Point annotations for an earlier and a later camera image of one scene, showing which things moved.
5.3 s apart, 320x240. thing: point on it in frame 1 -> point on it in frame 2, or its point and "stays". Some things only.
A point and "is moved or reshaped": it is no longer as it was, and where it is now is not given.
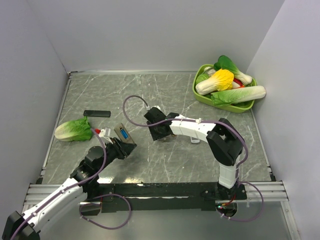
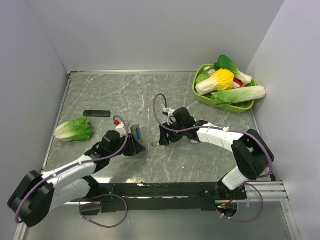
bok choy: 224,63 stays
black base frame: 118,197 stays
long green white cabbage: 229,96 stays
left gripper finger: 127,147 -> 139,148
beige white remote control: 117,130 is moved or reshaped
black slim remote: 97,113 stays
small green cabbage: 201,77 stays
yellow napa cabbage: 222,80 stays
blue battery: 124,133 -> 138,135
